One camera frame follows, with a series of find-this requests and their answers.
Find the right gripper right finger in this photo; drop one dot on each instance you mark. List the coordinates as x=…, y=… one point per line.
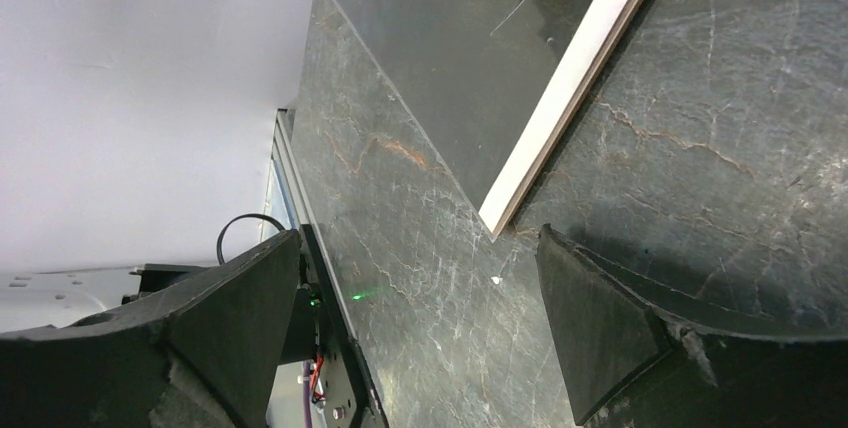
x=635, y=352

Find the landscape photo print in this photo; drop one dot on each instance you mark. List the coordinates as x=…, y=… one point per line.
x=492, y=83

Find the aluminium rail frame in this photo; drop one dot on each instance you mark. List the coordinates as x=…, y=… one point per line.
x=286, y=196

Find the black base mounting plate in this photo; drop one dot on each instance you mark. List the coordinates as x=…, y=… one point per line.
x=337, y=387

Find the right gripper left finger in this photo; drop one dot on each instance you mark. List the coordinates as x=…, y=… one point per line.
x=200, y=353

